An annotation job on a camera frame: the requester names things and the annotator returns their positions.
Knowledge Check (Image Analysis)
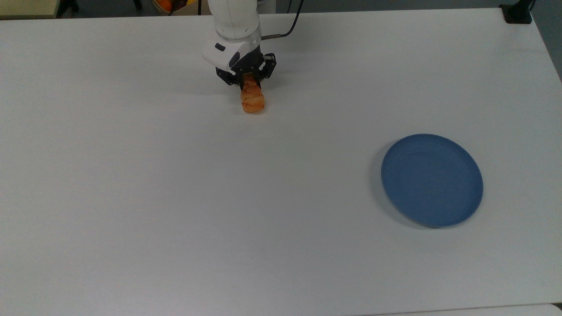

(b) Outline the orange bread roll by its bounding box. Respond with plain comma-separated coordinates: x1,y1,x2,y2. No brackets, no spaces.
240,74,266,114

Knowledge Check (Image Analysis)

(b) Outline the black cable at arm wrist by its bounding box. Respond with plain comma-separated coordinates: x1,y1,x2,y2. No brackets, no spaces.
261,0,305,40

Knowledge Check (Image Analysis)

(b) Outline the blue round plate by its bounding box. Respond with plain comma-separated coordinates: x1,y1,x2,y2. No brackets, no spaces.
380,133,484,229

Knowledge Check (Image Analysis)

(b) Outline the black clamp mount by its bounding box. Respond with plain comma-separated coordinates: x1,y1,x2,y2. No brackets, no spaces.
499,0,535,25

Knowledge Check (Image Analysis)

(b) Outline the beige wooden board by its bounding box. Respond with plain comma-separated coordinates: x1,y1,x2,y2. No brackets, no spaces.
0,0,61,19

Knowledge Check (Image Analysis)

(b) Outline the box with orange fruit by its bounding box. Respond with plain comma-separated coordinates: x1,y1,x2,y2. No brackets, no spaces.
152,0,202,16

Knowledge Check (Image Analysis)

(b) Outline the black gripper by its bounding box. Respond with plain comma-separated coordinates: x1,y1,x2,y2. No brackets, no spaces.
215,43,277,87

